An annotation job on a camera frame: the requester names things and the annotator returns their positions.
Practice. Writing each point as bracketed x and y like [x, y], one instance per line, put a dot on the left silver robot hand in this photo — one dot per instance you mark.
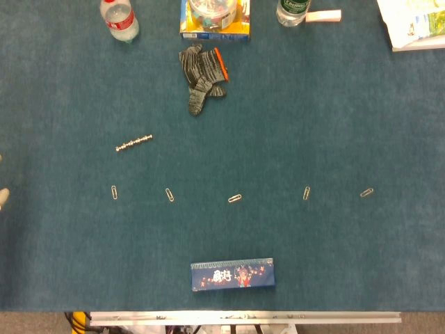
[3, 196]

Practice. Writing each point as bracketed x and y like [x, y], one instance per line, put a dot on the silver paper clip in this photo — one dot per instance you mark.
[306, 193]
[366, 192]
[170, 195]
[235, 198]
[114, 192]

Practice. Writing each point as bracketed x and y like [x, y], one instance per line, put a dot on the silver beaded metal rod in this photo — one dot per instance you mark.
[133, 142]

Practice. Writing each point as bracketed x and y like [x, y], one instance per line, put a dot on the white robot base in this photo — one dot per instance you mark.
[208, 330]

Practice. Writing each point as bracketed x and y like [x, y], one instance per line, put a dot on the clear jar of coloured clips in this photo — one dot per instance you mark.
[212, 14]

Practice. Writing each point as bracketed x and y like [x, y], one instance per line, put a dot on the red label plastic bottle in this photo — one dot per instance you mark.
[120, 21]

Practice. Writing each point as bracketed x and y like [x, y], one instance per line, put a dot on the gray knit work glove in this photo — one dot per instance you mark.
[201, 69]

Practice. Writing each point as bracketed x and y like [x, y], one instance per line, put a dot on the dark blue printed pencil box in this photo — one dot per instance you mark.
[233, 276]

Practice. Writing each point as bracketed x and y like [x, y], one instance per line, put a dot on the yellow and blue cardboard box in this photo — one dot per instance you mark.
[215, 35]

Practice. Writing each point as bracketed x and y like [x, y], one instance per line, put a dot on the green label water bottle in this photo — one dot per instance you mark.
[292, 14]

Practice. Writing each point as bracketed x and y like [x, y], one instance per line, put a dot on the pink paper pack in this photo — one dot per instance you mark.
[323, 16]

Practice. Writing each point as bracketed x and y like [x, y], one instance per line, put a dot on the flat white box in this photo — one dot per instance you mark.
[424, 44]

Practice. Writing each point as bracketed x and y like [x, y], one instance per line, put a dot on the aluminium table edge rail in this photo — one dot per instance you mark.
[243, 317]

